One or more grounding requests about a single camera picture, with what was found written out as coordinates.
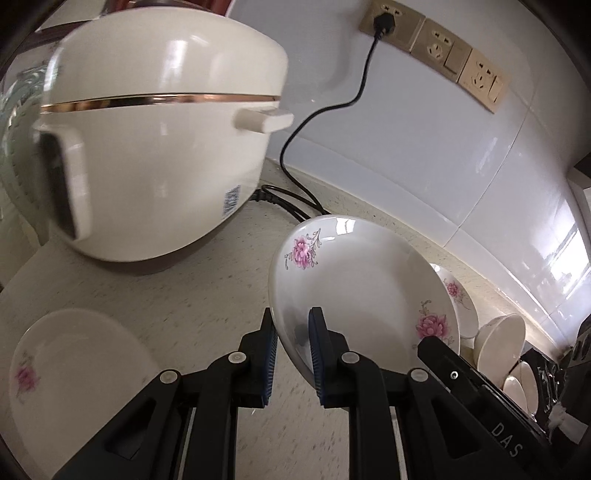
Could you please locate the black dish rack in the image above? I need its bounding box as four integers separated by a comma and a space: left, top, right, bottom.
519, 346, 568, 418

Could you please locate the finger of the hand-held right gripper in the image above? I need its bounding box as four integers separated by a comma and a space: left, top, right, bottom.
417, 336, 490, 409

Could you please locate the cream electric rice cooker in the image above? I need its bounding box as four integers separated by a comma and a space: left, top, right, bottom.
34, 7, 295, 276

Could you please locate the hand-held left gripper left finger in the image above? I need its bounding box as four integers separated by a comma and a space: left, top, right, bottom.
51, 307, 280, 480

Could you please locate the white plate with pink flowers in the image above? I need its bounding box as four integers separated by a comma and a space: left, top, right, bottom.
429, 263, 476, 354
269, 216, 461, 386
9, 308, 160, 462

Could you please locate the black holder with round holes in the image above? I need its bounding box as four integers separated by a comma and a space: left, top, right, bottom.
561, 314, 591, 370

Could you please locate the cream white bowl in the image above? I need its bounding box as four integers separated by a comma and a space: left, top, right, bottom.
475, 314, 527, 376

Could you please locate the patterned glass container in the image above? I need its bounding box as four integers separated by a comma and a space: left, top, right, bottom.
0, 46, 61, 232

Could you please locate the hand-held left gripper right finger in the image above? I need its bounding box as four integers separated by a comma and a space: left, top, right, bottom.
308, 306, 527, 480

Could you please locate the white cloth strip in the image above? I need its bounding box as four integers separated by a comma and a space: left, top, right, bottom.
549, 401, 573, 432

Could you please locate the gold wall socket panel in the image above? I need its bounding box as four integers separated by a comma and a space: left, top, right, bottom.
411, 18, 474, 84
457, 48, 511, 114
359, 0, 426, 54

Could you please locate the black power cord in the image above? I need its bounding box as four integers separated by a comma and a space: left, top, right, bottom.
252, 11, 397, 220

